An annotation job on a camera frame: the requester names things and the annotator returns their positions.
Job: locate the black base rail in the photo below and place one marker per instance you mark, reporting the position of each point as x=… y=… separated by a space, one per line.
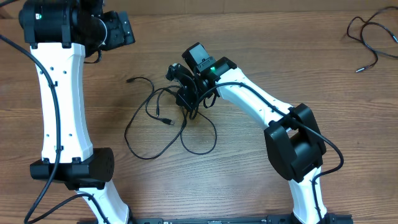
x=330 y=218

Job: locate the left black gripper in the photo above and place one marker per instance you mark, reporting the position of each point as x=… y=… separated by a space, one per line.
x=121 y=31

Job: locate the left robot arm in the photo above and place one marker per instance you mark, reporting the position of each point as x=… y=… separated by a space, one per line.
x=61 y=35

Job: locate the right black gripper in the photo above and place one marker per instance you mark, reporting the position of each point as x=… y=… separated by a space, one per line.
x=187 y=100

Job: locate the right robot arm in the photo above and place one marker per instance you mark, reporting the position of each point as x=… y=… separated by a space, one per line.
x=291 y=133

